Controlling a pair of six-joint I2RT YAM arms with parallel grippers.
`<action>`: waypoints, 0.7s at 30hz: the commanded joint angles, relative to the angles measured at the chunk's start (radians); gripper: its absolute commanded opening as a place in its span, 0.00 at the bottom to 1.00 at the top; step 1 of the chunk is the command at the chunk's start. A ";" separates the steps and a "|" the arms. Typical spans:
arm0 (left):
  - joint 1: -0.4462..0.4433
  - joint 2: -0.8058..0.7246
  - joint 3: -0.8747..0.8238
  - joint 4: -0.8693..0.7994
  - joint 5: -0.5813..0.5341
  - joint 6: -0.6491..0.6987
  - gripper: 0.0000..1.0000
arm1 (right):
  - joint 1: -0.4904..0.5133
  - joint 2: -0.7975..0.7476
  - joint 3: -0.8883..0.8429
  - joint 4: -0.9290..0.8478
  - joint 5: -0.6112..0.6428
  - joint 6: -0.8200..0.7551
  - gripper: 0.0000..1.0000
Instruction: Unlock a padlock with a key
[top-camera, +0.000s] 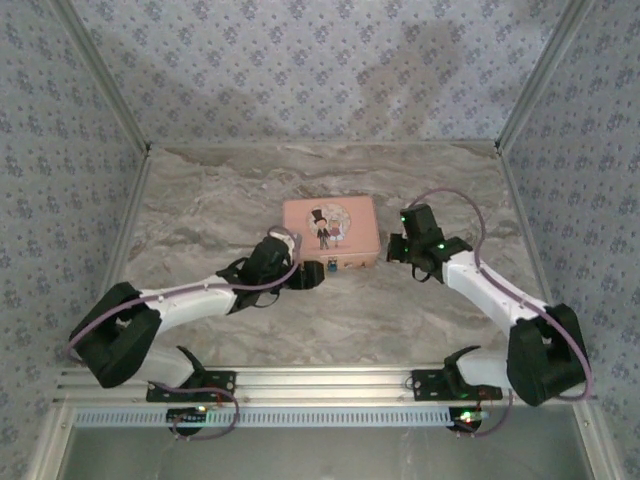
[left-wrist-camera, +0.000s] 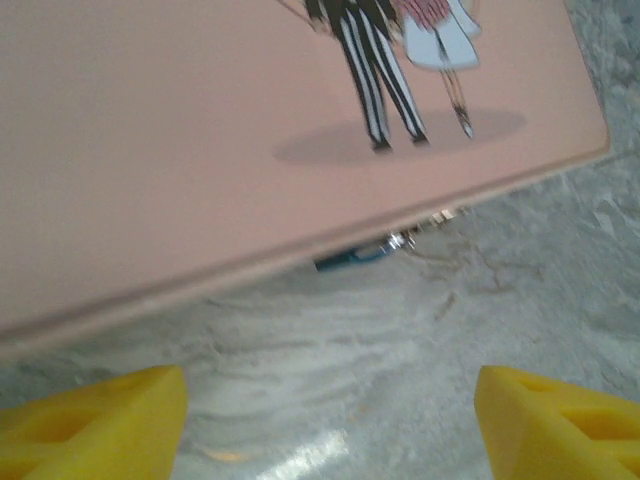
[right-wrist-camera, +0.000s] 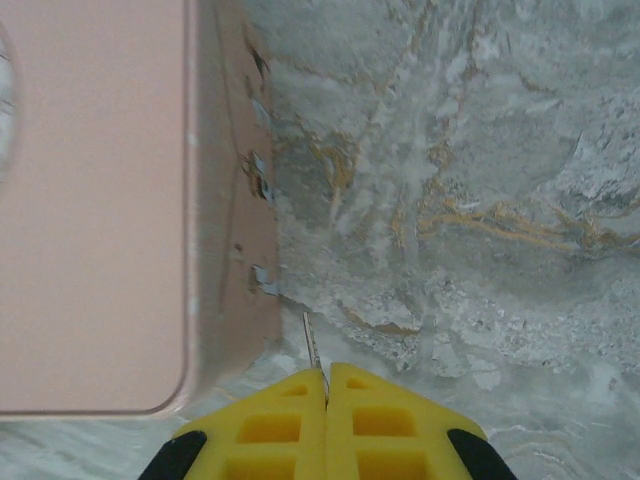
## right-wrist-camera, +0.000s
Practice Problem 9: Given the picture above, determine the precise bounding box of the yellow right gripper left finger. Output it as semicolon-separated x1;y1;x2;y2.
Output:
137;368;329;480

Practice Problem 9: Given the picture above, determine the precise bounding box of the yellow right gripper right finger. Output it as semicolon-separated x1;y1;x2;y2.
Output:
325;361;519;480

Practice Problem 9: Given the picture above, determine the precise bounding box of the thin metal pin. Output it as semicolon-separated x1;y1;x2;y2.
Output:
301;311;331;402

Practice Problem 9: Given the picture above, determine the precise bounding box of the pink wedding cartoon box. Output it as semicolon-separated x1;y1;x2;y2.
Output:
0;0;285;417

